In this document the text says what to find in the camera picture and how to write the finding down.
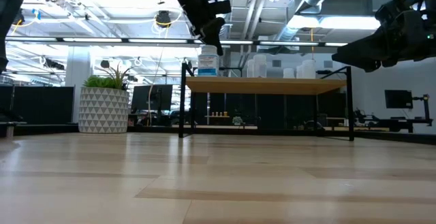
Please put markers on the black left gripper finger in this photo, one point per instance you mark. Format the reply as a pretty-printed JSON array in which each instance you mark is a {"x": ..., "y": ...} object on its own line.
[
  {"x": 216, "y": 33},
  {"x": 201, "y": 38}
]

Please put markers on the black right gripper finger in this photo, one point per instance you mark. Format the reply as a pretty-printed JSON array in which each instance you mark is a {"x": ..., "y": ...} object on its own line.
[{"x": 361, "y": 55}]

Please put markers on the white labelled medicine bottle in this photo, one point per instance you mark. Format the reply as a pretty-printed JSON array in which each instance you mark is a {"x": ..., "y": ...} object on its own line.
[{"x": 208, "y": 62}]

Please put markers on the translucent white plastic bottle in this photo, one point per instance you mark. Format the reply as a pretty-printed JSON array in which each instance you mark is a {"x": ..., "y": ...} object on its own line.
[
  {"x": 299, "y": 71},
  {"x": 309, "y": 69},
  {"x": 289, "y": 73}
]

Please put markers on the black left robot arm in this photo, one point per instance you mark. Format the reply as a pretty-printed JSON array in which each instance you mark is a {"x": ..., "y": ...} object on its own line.
[{"x": 10, "y": 6}]

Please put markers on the black monitor on arm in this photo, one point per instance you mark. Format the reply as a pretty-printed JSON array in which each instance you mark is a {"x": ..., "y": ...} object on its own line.
[{"x": 398, "y": 98}]

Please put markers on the bright ceiling light panel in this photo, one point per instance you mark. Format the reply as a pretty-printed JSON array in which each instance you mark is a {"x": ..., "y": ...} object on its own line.
[{"x": 340, "y": 22}]

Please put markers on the black equipment workbench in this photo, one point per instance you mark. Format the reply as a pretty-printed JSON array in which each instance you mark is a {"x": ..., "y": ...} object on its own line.
[{"x": 391, "y": 123}]

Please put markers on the black desk monitor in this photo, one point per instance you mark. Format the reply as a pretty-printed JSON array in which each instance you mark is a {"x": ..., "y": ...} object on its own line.
[{"x": 151, "y": 98}]

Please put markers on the small potted plant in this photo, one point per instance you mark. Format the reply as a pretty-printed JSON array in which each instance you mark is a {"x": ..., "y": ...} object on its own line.
[{"x": 237, "y": 120}]

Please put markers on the long LED light bar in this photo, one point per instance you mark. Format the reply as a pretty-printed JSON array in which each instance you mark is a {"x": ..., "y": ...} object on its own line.
[{"x": 92, "y": 40}]

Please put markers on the green plant in patterned pot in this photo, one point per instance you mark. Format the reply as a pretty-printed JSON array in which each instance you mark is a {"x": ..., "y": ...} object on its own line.
[{"x": 102, "y": 110}]

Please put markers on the black partition panel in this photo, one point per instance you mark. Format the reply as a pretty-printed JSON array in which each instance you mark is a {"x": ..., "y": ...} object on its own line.
[{"x": 41, "y": 105}]

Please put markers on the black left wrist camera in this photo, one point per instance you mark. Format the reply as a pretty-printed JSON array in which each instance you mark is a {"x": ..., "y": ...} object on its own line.
[{"x": 221, "y": 7}]

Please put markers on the black overhead camera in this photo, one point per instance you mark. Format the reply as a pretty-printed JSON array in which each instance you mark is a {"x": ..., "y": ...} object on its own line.
[{"x": 163, "y": 18}]

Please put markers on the wooden shelf black metal frame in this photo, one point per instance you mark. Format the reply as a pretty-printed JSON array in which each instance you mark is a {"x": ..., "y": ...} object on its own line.
[{"x": 262, "y": 85}]

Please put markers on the black aluminium table frame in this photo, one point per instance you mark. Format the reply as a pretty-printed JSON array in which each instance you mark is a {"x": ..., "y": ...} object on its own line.
[{"x": 47, "y": 129}]

